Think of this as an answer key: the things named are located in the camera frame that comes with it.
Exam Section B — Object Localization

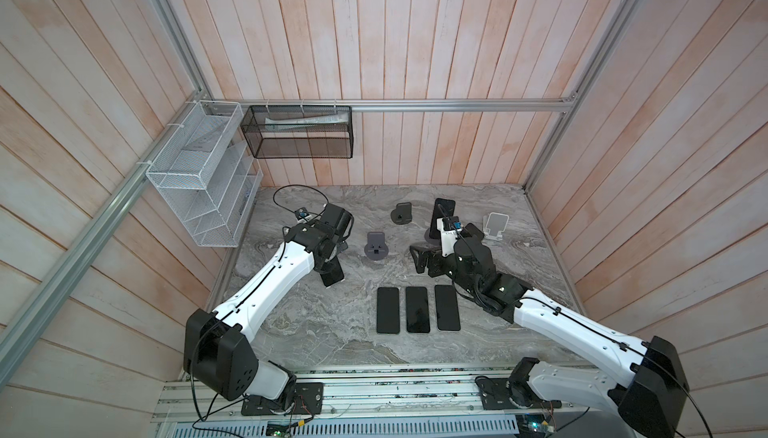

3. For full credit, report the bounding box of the aluminium front rail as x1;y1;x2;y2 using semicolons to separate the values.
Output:
155;368;649;422

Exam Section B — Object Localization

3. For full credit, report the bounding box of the black phone stand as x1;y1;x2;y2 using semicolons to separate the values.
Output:
405;286;431;333

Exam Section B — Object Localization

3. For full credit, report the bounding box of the white folding phone stand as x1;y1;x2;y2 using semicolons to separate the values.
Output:
483;212;509;241

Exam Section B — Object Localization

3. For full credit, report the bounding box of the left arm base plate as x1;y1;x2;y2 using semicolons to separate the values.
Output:
241;382;324;418

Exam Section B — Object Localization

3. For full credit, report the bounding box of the black wire mesh basket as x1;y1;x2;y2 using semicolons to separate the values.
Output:
240;105;354;160

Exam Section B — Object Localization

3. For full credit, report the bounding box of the white wire mesh shelf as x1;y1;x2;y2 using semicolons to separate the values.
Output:
147;100;263;248

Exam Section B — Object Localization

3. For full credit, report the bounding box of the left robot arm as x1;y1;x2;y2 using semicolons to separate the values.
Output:
183;204;354;409

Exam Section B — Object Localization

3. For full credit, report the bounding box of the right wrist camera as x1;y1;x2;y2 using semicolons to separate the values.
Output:
436;216;462;257

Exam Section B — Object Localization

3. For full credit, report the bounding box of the green phone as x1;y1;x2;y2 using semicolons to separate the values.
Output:
376;287;400;335

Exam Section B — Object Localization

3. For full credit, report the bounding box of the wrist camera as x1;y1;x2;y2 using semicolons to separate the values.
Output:
436;216;462;257
294;207;315;223

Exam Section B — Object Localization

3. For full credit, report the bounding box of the grey round stand base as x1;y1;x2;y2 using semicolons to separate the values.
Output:
364;231;389;261

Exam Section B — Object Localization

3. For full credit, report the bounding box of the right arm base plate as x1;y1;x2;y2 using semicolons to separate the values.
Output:
474;375;563;411

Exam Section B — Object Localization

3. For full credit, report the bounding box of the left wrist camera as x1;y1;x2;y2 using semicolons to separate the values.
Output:
294;207;315;223

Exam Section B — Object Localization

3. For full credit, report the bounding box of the dark grey phone stand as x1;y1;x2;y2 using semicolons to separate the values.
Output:
390;202;413;225

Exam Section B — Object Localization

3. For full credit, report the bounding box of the purple phone rear stand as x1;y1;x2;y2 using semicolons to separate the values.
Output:
426;198;456;241

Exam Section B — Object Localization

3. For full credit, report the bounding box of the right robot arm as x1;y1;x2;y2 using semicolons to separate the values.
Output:
409;238;690;437

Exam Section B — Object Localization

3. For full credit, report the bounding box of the blue phone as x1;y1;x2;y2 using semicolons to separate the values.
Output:
319;257;345;287

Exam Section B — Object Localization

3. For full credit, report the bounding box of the white phone front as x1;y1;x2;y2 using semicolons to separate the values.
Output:
434;285;461;331

